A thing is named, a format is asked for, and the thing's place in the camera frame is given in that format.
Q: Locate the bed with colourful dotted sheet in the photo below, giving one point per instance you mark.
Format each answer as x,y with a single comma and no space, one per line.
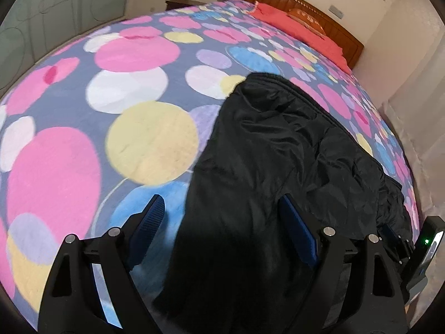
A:
52,181

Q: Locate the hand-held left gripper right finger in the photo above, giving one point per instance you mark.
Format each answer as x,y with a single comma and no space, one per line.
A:
300,231

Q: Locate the white long curtain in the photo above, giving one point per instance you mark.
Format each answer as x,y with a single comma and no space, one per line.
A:
420,94

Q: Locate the black puffer jacket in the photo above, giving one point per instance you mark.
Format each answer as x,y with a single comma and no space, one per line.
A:
260,153

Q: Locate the dark wooden nightstand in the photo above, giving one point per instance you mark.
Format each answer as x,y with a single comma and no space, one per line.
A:
182,4

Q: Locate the small orange cushion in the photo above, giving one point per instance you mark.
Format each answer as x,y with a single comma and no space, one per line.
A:
307,21

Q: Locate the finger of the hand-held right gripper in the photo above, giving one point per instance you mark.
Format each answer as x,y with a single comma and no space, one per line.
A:
396,241

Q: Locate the wall socket panel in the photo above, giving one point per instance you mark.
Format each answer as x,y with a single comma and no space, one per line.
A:
336,11

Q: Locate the red pillow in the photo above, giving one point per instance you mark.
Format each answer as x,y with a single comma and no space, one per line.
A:
274,15

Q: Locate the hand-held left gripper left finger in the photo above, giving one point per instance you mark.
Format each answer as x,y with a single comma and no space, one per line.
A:
147,229

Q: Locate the wooden headboard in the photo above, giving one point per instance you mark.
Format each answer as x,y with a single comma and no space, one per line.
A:
342,38

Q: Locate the frosted glass wardrobe doors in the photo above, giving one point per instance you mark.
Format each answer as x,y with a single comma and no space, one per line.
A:
52,14

